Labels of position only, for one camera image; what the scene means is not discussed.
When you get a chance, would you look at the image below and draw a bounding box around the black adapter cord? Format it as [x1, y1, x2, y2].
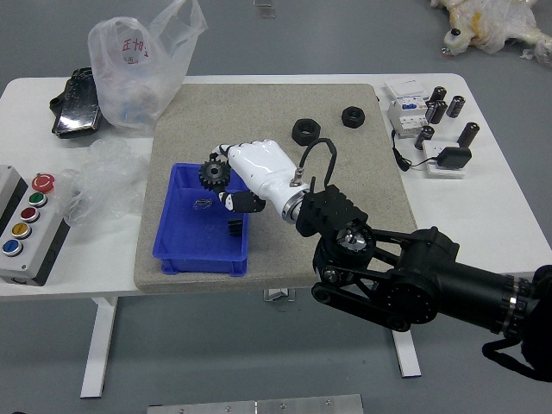
[390, 129, 441, 172]

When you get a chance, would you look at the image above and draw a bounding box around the grey metal plate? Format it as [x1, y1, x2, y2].
[146, 393, 365, 414]

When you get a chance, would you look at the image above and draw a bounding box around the plastic-wrapped white bundle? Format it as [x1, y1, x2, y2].
[429, 0, 552, 68]

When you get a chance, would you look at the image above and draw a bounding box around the flat white box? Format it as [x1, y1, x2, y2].
[383, 78, 431, 101]

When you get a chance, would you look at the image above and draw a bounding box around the white table leg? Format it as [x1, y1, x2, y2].
[390, 329, 422, 380]
[79, 296, 118, 398]

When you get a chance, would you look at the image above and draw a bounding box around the black plastic tray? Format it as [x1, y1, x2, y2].
[48, 66, 104, 140]

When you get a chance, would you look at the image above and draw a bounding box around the large dark steel gear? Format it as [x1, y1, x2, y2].
[198, 158, 232, 193]

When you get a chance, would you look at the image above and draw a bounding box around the grey push-button control box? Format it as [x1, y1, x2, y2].
[0, 164, 72, 287]

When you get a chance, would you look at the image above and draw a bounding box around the metal floor fixture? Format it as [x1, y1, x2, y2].
[252, 0, 277, 19]

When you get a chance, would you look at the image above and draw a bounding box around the blue plastic box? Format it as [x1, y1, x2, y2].
[153, 162, 251, 278]

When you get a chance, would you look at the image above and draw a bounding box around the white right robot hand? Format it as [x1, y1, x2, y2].
[210, 138, 310, 215]

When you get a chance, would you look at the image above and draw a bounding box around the white wall socket plate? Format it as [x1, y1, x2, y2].
[421, 141, 467, 179]

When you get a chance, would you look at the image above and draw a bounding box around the white plastic bag red print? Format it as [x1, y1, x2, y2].
[87, 0, 209, 138]

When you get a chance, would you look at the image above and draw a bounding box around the black power adapter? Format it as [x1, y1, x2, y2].
[436, 146, 473, 170]

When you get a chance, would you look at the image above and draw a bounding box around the big black nut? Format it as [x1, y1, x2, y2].
[291, 117, 323, 146]

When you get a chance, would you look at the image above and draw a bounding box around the white circuit breaker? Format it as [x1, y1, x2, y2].
[386, 97, 435, 140]

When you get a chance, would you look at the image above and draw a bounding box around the grey-brown mat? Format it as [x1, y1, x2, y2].
[133, 83, 422, 291]

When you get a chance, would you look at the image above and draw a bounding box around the metal under-table bracket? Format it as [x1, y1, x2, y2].
[262, 287, 298, 303]

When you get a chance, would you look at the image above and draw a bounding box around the clear crumpled plastic wrap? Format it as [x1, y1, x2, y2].
[60, 137, 150, 228]

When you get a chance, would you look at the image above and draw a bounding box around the small black nut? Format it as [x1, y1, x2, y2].
[341, 106, 367, 129]

